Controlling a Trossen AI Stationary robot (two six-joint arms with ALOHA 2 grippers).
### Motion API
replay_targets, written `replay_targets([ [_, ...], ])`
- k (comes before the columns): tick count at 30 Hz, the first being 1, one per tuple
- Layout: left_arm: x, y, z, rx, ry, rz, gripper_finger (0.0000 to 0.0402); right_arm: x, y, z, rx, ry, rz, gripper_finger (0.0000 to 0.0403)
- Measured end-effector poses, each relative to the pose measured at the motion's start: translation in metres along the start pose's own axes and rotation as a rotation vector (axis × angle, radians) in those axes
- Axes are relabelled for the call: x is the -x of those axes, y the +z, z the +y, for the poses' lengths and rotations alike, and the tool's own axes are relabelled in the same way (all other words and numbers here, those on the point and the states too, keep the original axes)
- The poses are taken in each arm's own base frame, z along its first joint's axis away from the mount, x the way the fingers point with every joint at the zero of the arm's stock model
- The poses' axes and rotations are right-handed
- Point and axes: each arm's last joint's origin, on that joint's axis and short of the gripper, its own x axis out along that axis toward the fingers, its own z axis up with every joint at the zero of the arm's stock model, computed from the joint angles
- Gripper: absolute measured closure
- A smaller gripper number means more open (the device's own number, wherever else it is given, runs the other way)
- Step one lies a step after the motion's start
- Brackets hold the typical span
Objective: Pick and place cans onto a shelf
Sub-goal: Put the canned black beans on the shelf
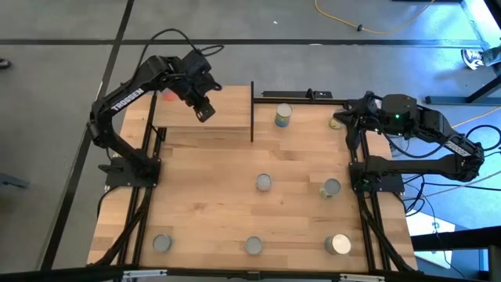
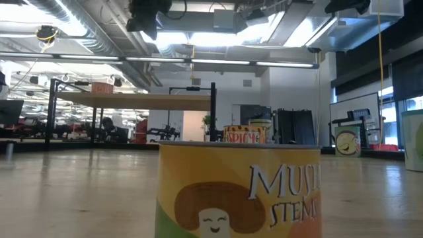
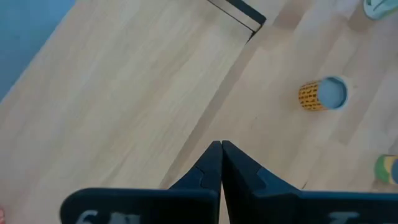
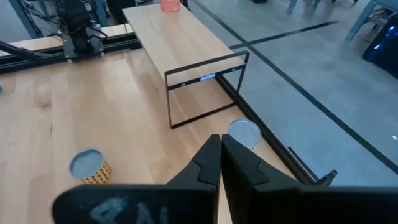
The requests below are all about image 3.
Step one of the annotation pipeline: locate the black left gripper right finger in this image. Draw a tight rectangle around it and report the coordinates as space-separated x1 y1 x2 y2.
221 139 398 224

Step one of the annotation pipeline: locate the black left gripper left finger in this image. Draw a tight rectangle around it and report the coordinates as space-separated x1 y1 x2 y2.
60 139 223 224

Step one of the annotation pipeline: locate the yellow mushroom can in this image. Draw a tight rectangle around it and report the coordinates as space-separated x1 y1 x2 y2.
374 154 398 184

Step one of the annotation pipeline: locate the yellow bean-pattern can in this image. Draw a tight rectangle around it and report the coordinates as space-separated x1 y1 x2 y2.
298 76 348 112

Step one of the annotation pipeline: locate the teal can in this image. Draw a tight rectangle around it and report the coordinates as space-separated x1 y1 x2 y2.
363 0 398 21

